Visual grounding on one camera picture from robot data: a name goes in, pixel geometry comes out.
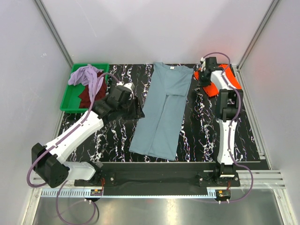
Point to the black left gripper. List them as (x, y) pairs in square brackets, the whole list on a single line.
[(137, 109)]

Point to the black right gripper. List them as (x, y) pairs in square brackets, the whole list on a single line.
[(204, 84)]

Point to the grey blue t shirt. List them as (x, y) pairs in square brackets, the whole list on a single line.
[(157, 134)]

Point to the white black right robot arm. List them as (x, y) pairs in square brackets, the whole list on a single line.
[(228, 107)]

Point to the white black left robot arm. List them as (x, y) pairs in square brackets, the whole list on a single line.
[(50, 161)]

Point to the folded orange t shirt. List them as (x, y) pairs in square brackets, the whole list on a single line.
[(220, 79)]

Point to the lilac t shirt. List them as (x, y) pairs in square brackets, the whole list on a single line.
[(88, 77)]

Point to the green plastic bin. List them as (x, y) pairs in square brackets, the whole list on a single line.
[(71, 101)]

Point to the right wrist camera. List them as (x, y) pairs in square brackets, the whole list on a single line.
[(202, 64)]

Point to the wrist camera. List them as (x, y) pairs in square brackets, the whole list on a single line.
[(202, 64), (129, 86)]

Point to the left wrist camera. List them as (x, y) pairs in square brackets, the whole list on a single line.
[(129, 86)]

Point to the right corner frame post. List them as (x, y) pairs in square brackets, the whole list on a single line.
[(261, 27)]

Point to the corner frame post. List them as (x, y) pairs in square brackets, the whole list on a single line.
[(261, 27), (52, 29)]

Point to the left corner frame post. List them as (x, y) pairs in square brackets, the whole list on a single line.
[(52, 29)]

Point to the white slotted cable duct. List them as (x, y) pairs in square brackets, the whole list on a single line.
[(109, 193)]

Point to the aluminium frame rail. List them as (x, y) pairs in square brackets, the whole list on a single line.
[(264, 179)]

